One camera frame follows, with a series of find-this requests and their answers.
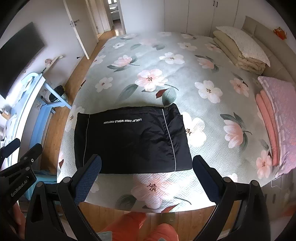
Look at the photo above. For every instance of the light blue desk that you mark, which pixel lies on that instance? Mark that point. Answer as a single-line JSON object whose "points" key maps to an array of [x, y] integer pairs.
{"points": [[29, 117]]}

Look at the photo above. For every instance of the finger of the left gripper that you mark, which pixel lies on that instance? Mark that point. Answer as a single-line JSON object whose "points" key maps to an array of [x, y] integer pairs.
{"points": [[7, 150], [32, 154]]}

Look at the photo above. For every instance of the white dotted pillow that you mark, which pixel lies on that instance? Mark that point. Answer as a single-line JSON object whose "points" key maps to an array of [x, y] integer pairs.
{"points": [[245, 44]]}

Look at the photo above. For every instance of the black waste basket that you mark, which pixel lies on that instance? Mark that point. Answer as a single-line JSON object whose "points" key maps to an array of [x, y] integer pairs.
{"points": [[61, 91]]}

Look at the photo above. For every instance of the pink lace folded blanket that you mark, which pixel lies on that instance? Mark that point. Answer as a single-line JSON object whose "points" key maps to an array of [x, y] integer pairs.
{"points": [[276, 103]]}

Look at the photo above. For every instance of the person left hand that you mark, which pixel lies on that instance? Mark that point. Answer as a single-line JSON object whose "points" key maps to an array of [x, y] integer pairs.
{"points": [[18, 221]]}

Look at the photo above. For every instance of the beige upholstered headboard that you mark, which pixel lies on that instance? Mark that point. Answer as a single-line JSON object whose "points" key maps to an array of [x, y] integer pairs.
{"points": [[281, 56]]}

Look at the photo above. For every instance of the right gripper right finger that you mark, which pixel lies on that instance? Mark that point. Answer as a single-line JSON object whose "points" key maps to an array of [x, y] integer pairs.
{"points": [[252, 221]]}

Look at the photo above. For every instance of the black hooded winter jacket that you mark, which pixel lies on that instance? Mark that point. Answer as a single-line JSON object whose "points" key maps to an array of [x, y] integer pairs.
{"points": [[133, 140]]}

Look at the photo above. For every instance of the white wardrobe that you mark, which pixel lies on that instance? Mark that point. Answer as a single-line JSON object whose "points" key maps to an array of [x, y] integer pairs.
{"points": [[199, 17]]}

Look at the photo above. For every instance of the floral green bedspread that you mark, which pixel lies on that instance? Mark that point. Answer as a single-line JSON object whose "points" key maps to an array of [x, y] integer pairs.
{"points": [[148, 105]]}

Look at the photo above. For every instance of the white room door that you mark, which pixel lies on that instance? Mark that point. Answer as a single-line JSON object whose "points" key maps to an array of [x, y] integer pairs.
{"points": [[82, 25]]}

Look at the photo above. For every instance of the red plush toy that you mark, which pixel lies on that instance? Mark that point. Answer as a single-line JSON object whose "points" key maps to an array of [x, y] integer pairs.
{"points": [[282, 34]]}

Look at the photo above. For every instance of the black wall television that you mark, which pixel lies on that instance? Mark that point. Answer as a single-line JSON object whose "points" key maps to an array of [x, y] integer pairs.
{"points": [[16, 54]]}

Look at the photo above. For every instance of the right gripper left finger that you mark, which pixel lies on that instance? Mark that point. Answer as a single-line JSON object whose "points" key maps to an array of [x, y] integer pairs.
{"points": [[43, 221]]}

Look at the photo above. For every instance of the beige folded quilt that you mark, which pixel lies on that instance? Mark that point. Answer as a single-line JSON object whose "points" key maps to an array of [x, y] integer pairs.
{"points": [[229, 47]]}

